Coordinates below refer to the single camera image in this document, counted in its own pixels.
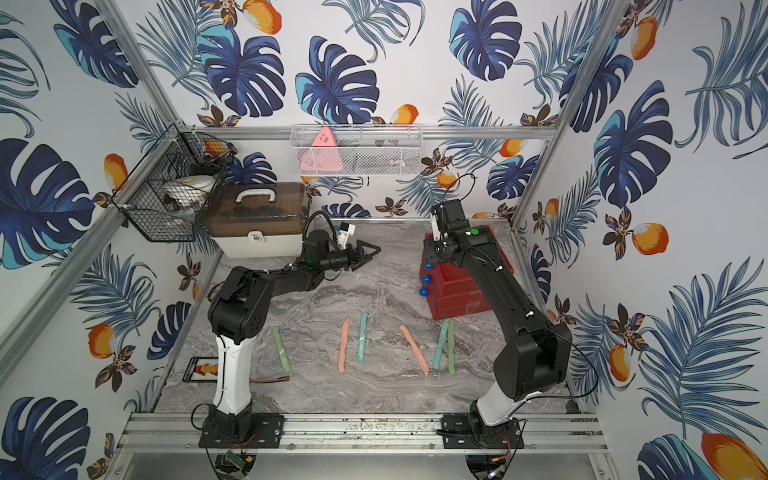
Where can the clear mesh wall shelf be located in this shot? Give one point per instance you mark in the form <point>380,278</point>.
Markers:
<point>368,150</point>

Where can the aluminium front rail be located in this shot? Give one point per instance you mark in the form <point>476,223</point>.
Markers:
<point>295,434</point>

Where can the brown lid white storage box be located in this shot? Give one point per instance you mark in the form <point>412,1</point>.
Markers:
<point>258,220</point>

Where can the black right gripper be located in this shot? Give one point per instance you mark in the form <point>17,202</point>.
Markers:
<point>429,249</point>

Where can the pink fruit knife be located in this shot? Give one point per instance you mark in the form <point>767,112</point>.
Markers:
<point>344,339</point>
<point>415,350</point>

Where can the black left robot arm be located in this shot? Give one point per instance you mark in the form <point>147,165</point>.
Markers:
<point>239,310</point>

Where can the teal fruit knife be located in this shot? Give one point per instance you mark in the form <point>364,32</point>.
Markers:
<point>362,339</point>
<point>441,342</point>

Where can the black wire basket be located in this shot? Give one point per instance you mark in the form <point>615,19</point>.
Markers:
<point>175,154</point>

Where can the black orange battery charger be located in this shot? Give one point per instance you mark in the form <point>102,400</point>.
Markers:
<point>201,370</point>

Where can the pink triangle sign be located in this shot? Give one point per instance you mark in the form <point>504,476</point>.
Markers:
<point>323,156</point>

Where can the green fruit knife right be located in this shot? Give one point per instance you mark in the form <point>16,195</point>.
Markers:
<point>451,348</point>

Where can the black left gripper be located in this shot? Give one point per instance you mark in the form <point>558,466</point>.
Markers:
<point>355,257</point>

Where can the green fruit knife left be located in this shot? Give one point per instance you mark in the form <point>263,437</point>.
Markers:
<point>281,351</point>

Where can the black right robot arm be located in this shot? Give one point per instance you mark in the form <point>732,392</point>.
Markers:
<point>536,354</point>

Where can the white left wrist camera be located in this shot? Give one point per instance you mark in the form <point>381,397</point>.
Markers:
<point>344,232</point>

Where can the white item in basket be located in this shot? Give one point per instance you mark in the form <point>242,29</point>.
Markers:
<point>188,191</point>

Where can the red three-drawer cabinet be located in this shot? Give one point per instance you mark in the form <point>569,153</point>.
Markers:
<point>450,291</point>

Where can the green fruit knife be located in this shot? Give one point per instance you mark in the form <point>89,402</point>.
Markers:
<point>281,351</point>
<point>451,348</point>

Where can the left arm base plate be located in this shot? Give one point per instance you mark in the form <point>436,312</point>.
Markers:
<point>245,431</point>

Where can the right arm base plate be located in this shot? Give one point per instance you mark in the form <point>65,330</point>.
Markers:
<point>483,432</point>

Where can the red top drawer blue knob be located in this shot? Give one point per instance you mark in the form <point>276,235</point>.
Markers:
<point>443,271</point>

